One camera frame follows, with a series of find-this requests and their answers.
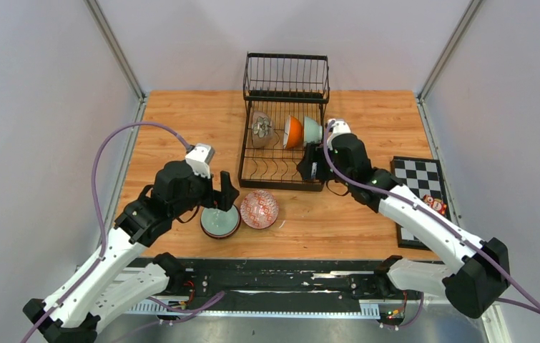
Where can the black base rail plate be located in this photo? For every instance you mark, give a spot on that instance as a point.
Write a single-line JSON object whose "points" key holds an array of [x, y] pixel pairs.
{"points": [[286, 285]]}

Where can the red owl toy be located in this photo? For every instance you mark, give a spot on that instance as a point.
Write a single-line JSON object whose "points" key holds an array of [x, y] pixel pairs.
{"points": [[436, 204]]}

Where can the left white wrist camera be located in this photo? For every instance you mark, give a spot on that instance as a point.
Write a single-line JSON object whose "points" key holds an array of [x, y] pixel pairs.
{"points": [[199, 159]]}

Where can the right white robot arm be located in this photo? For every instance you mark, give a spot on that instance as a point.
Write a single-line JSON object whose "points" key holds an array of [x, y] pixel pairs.
{"points": [[475, 271]]}

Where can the black wire dish rack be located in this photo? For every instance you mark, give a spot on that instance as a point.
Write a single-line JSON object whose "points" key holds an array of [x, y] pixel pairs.
{"points": [[281, 85]]}

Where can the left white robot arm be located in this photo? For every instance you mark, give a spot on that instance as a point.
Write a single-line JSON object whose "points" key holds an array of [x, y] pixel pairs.
{"points": [[84, 305]]}

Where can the celadon bowl black rim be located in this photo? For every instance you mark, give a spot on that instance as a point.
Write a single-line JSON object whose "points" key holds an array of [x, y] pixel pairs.
{"points": [[219, 224]]}

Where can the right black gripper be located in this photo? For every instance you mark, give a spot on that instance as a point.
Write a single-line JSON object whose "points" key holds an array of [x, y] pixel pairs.
{"points": [[305, 166]]}

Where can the celadon bowl brown rim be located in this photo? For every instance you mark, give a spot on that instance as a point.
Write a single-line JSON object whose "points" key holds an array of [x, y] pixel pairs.
{"points": [[312, 131]]}

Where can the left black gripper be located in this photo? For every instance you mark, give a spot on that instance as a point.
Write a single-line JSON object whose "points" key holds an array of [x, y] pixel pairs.
{"points": [[228, 193]]}

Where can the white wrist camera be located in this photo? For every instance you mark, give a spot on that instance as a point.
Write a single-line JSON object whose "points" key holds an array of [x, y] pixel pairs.
{"points": [[337, 127], [199, 159]]}

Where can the black white checkerboard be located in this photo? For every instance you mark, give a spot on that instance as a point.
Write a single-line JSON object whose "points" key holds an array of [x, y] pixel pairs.
{"points": [[422, 176]]}

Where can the red white patterned bowl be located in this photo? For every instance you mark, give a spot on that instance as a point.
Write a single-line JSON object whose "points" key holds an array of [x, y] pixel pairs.
{"points": [[259, 209]]}

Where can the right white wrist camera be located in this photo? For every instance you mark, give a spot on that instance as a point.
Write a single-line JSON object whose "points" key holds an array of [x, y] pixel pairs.
{"points": [[337, 127]]}

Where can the beige bowl black rim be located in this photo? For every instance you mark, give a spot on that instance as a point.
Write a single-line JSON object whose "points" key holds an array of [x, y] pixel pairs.
{"points": [[262, 129]]}

